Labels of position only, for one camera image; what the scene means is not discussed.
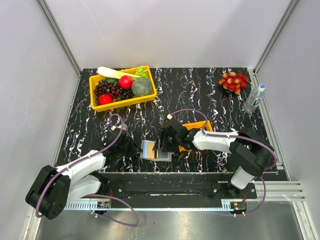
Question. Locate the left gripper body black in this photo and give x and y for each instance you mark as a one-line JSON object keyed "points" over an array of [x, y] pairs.
{"points": [[128, 149]]}

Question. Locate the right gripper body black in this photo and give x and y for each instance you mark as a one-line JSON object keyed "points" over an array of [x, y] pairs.
{"points": [[169, 143]]}

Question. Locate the small yellow card bin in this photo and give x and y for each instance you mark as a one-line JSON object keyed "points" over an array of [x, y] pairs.
{"points": [[198, 125]]}

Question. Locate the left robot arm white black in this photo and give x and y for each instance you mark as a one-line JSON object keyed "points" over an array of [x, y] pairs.
{"points": [[55, 187]]}

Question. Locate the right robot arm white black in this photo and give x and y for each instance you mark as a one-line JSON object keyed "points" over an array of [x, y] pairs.
{"points": [[251, 152]]}

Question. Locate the red apple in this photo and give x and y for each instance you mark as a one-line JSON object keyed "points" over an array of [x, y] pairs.
{"points": [[105, 99]]}

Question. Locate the dark grape bunch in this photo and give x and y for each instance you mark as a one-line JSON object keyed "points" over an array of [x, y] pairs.
{"points": [[127, 94]]}

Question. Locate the green melon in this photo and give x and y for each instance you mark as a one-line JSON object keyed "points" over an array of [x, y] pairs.
{"points": [[141, 86]]}

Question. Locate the purple grape bunch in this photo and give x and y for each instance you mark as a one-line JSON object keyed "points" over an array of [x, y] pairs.
{"points": [[109, 87]]}

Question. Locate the red pomegranate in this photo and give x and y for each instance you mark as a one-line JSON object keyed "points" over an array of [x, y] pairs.
{"points": [[125, 82]]}

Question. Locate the green avocado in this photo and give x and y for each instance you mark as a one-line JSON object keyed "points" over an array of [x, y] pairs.
{"points": [[111, 80]]}

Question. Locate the green lettuce leaf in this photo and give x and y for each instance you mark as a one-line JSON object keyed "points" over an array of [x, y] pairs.
{"points": [[142, 72]]}

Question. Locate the large yellow fruit bin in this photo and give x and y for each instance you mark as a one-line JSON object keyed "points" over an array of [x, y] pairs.
{"points": [[93, 82]]}

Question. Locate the white green leek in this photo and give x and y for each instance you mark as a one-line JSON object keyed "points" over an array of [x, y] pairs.
{"points": [[111, 73]]}

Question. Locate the red lychee bunch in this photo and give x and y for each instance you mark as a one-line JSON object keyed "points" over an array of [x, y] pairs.
{"points": [[234, 82]]}

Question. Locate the clear water bottle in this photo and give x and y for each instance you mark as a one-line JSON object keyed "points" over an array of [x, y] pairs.
{"points": [[255, 97]]}

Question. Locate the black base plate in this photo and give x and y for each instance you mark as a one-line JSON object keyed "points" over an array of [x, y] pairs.
{"points": [[146, 190]]}

